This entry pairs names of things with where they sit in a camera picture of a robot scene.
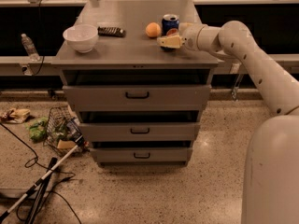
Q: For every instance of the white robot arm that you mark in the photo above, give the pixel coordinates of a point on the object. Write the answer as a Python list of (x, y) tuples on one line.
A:
[(270, 192)]

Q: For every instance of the white reacher stick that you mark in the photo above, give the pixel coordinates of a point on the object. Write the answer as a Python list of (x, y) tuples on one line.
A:
[(40, 181)]

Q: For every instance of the grey drawer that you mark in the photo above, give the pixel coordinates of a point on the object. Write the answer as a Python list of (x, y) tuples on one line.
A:
[(137, 98), (169, 154), (121, 132)]

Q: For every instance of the bottom grey drawer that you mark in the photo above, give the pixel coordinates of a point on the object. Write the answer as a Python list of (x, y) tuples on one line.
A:
[(169, 154)]

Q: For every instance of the black stick on floor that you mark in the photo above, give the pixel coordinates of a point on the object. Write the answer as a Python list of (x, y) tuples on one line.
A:
[(38, 200)]

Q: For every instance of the orange fruit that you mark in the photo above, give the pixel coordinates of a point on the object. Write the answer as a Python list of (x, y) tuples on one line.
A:
[(153, 30)]

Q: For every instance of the top grey drawer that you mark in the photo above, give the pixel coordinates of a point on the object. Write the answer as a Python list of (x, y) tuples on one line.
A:
[(137, 98)]

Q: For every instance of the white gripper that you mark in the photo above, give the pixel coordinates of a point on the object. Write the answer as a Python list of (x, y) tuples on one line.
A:
[(192, 36)]

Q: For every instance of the brown snack bag on floor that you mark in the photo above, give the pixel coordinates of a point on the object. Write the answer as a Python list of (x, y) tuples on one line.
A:
[(15, 115)]

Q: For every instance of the middle grey drawer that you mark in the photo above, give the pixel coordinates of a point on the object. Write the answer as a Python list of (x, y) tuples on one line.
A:
[(121, 132)]

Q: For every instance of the green chip bag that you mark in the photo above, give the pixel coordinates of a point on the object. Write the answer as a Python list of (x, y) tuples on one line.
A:
[(37, 130)]

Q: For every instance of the clear plastic water bottle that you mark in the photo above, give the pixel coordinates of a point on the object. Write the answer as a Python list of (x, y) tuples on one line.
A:
[(30, 48)]

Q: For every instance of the white bowl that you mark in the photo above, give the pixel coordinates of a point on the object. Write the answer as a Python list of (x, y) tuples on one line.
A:
[(81, 38)]

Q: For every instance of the wire basket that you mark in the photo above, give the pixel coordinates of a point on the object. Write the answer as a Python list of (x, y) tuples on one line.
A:
[(62, 131)]

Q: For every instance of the blue pepsi can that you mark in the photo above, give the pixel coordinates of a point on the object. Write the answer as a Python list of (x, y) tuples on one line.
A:
[(170, 24)]

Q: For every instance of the grey drawer cabinet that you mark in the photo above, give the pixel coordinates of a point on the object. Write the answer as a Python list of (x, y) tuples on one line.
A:
[(135, 60)]

